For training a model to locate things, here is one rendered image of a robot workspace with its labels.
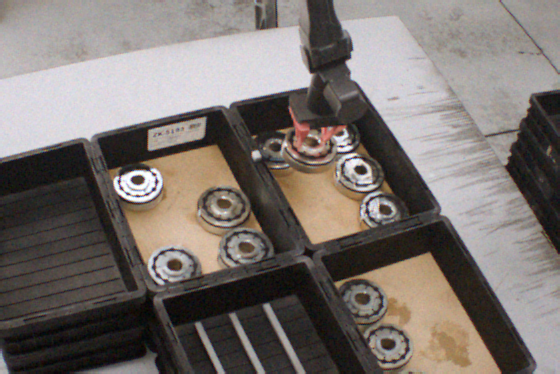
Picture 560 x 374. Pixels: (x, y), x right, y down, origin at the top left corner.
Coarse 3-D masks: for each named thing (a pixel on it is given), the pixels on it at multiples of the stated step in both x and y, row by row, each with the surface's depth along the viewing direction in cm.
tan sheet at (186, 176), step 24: (216, 144) 190; (168, 168) 184; (192, 168) 184; (216, 168) 185; (168, 192) 179; (192, 192) 180; (144, 216) 174; (168, 216) 175; (192, 216) 176; (144, 240) 171; (168, 240) 171; (192, 240) 172; (216, 240) 173; (216, 264) 169
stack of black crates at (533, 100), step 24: (552, 96) 258; (528, 120) 258; (552, 120) 264; (528, 144) 261; (552, 144) 249; (528, 168) 263; (552, 168) 250; (528, 192) 266; (552, 192) 252; (552, 216) 254; (552, 240) 258
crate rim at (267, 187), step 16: (192, 112) 181; (208, 112) 182; (224, 112) 182; (128, 128) 176; (144, 128) 177; (96, 144) 172; (240, 144) 177; (112, 192) 164; (272, 192) 169; (128, 224) 160; (288, 224) 165; (128, 240) 158; (272, 256) 160; (288, 256) 160; (144, 272) 153; (208, 272) 155; (224, 272) 156; (160, 288) 152
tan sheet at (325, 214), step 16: (288, 176) 186; (304, 176) 187; (320, 176) 187; (288, 192) 183; (304, 192) 184; (320, 192) 184; (336, 192) 185; (384, 192) 187; (304, 208) 181; (320, 208) 182; (336, 208) 182; (352, 208) 183; (304, 224) 178; (320, 224) 179; (336, 224) 179; (352, 224) 180; (320, 240) 176
